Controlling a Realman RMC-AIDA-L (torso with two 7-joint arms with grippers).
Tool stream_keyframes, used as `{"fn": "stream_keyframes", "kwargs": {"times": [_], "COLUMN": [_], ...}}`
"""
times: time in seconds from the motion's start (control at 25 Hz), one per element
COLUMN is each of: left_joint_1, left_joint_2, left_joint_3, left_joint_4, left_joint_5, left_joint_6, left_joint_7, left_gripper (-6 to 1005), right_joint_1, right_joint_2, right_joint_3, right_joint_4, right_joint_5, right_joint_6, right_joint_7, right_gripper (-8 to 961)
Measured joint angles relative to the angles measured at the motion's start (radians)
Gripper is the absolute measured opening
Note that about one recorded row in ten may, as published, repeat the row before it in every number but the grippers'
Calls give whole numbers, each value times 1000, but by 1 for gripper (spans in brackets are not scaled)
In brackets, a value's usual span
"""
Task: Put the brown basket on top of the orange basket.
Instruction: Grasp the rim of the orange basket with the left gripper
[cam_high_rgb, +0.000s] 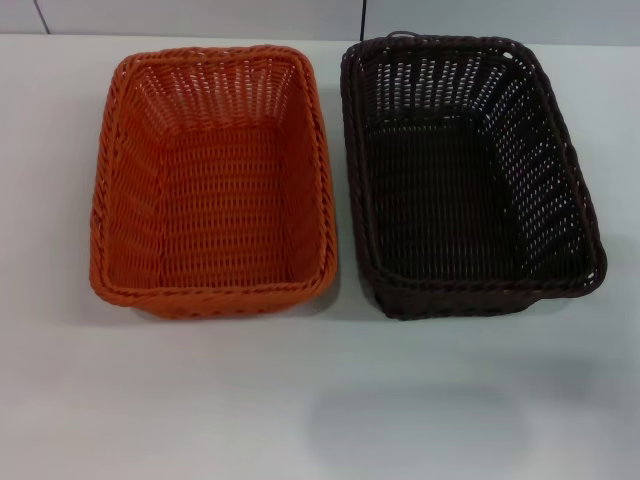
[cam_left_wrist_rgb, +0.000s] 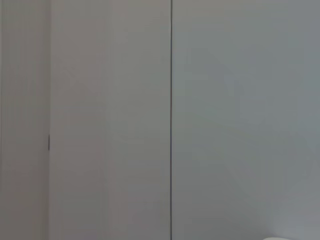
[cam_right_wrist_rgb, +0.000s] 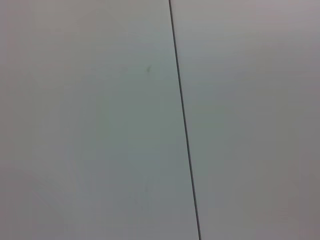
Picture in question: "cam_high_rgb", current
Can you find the dark brown woven plastic basket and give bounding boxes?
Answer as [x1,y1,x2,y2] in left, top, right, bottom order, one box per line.
[340,35,610,321]

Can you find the orange woven plastic basket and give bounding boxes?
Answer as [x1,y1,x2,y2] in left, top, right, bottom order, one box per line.
[88,43,340,317]

